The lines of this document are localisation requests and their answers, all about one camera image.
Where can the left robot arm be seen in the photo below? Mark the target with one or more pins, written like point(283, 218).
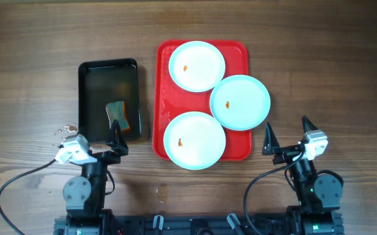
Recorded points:
point(85, 194)

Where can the light blue plate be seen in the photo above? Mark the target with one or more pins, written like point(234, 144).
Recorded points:
point(196, 66)
point(194, 140)
point(240, 102)

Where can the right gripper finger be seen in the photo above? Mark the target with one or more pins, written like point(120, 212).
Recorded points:
point(308, 125)
point(270, 145)

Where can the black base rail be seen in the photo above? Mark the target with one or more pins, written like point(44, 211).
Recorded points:
point(271, 224)

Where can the light blue plate bottom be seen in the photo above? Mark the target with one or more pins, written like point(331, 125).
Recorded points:
point(194, 140)

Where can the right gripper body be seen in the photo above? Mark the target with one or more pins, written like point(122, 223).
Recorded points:
point(286, 155)

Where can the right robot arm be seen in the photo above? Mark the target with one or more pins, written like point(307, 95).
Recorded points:
point(318, 192)

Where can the light blue plate top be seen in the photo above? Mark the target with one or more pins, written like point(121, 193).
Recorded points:
point(196, 66)

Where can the black water tray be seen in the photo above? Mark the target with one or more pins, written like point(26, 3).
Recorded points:
point(102, 82)

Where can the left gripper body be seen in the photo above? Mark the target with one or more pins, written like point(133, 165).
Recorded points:
point(110, 158)

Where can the green orange sponge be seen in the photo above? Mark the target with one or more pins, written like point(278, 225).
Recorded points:
point(116, 112)

